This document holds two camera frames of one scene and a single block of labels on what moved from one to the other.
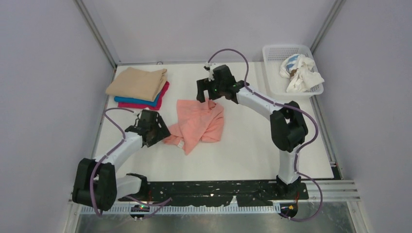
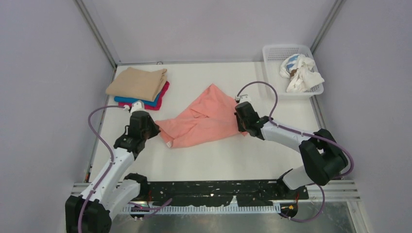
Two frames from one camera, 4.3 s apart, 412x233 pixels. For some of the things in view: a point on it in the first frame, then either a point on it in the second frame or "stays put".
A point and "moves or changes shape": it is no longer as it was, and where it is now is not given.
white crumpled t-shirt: (300, 69) stays put
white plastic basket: (291, 72) stays put
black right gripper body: (208, 85) → (240, 119)
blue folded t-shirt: (137, 101) stays put
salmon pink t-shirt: (200, 121) moves or changes shape
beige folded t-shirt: (143, 85) stays put
